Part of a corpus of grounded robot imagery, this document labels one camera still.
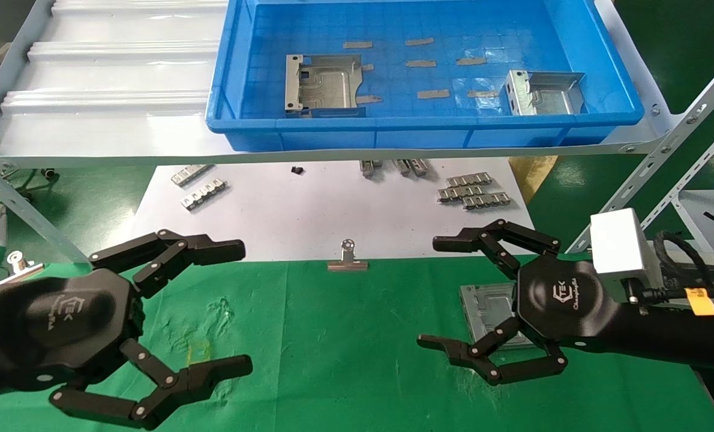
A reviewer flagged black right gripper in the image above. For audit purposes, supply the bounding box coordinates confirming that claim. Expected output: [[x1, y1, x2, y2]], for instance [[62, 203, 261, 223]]
[[417, 219, 625, 386]]

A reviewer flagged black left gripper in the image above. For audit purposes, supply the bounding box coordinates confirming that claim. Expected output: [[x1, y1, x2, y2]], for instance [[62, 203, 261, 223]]
[[0, 229, 254, 431]]

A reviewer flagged silver sheet metal tray part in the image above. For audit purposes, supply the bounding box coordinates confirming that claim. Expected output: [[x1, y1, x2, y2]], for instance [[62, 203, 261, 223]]
[[284, 53, 375, 118], [500, 70, 586, 116], [459, 283, 535, 350]]

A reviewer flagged silver binder clip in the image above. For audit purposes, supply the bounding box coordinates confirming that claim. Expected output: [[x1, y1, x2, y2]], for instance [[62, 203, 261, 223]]
[[327, 239, 370, 272], [0, 251, 44, 286]]

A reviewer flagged green table cloth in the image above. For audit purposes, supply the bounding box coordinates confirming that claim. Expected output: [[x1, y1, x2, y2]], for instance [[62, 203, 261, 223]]
[[0, 258, 714, 432]]

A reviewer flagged white paper sheet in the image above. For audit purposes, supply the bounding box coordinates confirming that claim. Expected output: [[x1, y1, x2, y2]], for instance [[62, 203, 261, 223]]
[[96, 157, 542, 263]]

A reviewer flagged blue plastic bin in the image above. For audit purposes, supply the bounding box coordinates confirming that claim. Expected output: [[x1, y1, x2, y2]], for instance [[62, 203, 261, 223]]
[[205, 0, 646, 152]]

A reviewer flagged perforated grey angle strut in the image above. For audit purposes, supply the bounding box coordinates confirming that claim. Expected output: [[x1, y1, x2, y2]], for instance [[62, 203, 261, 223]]
[[0, 157, 92, 265], [566, 47, 714, 254], [639, 114, 714, 232]]

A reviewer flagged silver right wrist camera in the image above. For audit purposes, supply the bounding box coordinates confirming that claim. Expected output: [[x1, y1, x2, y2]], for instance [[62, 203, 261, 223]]
[[590, 208, 664, 301]]

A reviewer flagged black camera cable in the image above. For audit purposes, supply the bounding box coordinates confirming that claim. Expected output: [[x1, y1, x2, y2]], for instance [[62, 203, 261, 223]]
[[630, 231, 714, 302]]

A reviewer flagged white plastic roller rail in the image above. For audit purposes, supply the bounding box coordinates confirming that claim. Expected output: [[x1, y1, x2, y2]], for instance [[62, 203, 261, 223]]
[[51, 0, 229, 16], [27, 41, 221, 64], [0, 90, 211, 116]]

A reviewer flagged yellow cable tag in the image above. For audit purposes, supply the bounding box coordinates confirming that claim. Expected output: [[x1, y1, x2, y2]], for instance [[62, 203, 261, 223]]
[[685, 287, 714, 316]]

